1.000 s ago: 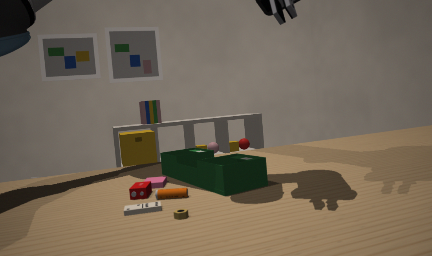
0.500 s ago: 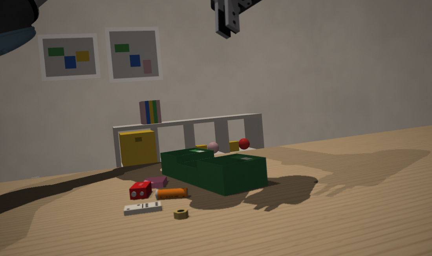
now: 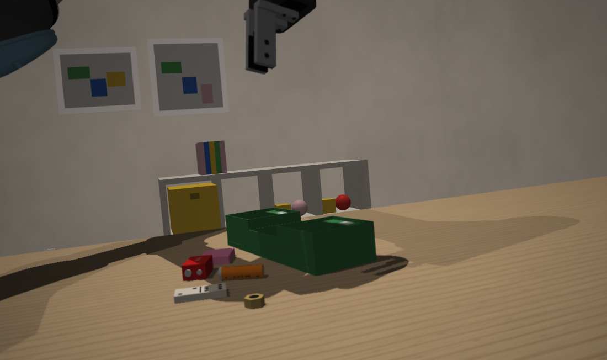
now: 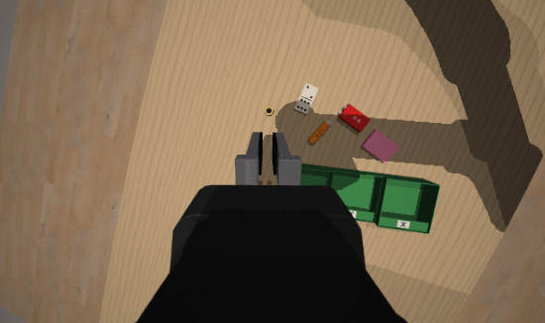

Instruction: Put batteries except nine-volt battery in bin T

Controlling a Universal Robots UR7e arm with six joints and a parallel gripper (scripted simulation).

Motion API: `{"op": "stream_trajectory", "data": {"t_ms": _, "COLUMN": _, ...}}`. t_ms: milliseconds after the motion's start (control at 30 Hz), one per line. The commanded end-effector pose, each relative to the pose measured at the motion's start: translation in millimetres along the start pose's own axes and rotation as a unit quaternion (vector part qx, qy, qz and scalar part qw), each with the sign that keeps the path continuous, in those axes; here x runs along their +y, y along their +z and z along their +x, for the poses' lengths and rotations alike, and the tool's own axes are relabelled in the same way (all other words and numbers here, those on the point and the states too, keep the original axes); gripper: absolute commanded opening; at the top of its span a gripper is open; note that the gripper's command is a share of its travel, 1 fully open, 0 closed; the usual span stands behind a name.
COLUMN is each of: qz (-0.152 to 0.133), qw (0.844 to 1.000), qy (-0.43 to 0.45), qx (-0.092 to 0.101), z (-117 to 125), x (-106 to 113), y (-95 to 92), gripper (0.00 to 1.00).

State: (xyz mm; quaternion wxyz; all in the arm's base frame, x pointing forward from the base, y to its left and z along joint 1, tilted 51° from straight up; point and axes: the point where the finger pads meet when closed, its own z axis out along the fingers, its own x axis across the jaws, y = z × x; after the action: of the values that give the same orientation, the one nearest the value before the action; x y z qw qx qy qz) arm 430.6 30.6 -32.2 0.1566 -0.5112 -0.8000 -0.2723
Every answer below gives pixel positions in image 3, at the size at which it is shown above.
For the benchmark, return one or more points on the orange aa battery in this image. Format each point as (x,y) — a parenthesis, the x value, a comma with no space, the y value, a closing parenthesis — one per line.
(241,272)

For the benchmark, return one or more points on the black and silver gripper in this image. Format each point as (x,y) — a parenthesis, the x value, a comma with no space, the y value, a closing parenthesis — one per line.
(264,19)

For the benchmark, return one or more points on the pink flat block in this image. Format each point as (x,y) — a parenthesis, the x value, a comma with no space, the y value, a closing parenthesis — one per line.
(221,256)

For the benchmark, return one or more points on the green rack of bins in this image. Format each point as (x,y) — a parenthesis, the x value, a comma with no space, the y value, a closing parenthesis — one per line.
(316,246)

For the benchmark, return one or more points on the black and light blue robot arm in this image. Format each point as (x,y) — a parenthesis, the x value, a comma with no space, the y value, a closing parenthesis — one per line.
(25,32)

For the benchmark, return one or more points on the white domino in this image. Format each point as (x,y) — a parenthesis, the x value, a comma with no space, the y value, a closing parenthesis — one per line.
(200,293)

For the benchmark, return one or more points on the brass hex nut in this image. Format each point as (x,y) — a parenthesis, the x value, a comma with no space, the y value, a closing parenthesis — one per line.
(254,301)

